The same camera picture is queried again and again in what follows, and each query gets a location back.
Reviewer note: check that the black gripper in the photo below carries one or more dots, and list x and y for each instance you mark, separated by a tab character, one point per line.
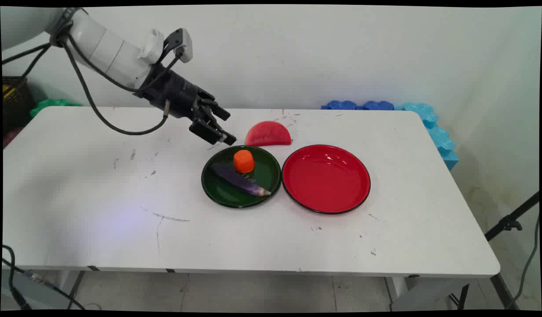
174	92

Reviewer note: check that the purple toy eggplant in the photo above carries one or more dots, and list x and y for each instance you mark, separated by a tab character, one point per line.
240	181

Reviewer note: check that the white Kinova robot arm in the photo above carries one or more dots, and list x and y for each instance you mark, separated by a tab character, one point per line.
104	47

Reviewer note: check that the orange toy carrot piece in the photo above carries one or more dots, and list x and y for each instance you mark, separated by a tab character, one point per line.
243	161

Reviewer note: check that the red toy watermelon slice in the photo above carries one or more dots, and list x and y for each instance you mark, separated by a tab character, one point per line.
268	133

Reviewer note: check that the dark green round plate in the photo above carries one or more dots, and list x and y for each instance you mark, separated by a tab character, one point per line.
229	196

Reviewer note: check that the red round plate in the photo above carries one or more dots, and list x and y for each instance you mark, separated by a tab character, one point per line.
326	178

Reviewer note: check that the dark blue foam mat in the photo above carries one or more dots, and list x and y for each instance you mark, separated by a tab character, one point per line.
379	105
341	105

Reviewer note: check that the green foam mat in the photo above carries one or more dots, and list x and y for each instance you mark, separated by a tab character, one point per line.
51	105

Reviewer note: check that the black plastic basket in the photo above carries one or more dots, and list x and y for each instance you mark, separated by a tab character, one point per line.
16	103

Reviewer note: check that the white table leg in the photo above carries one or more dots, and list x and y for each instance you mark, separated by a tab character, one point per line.
71	288
401	290

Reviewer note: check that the light blue foam mat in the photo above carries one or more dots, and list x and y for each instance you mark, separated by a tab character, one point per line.
438	132

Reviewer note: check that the black tripod stand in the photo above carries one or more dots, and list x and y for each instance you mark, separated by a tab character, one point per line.
508	222

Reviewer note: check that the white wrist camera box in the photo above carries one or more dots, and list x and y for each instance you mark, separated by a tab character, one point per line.
185	43

